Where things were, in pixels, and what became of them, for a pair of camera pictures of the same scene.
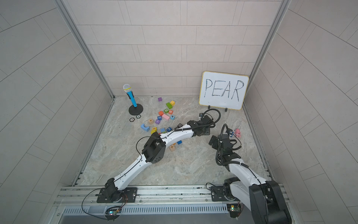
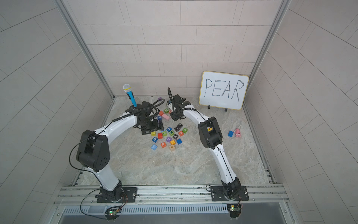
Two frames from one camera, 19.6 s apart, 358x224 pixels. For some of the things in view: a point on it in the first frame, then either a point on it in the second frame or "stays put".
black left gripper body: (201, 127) → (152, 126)
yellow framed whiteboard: (223, 90) stays put
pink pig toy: (237, 133) stays put
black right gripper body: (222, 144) → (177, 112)
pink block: (165, 116) stays put
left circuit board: (112, 213) stays put
